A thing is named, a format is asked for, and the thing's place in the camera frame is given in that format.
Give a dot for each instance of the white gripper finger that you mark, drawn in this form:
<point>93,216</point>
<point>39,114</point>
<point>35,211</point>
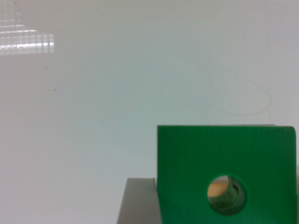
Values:
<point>140,203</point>

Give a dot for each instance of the green square block with hole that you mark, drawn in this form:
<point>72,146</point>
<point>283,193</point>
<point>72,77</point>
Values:
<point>261,158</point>

